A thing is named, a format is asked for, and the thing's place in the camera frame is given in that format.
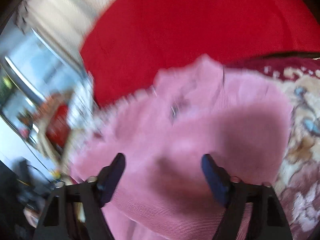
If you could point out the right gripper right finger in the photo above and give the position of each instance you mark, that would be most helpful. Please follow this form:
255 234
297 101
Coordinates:
218 180

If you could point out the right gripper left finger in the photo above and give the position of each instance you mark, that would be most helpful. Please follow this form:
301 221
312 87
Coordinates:
109 177

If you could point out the pink corduroy garment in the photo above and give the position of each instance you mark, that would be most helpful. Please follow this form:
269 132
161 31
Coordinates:
238 116

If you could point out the red box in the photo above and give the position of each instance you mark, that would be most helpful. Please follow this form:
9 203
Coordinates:
58 130

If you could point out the floral plush bed cover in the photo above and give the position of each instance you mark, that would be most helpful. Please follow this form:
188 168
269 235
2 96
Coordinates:
297 183

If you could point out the red velvet blanket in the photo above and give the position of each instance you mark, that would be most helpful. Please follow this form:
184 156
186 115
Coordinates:
133 39

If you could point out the cream dotted curtain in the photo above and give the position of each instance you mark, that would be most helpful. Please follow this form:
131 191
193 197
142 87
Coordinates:
61 24

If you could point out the window frame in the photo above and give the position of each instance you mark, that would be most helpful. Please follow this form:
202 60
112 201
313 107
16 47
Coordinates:
31 71

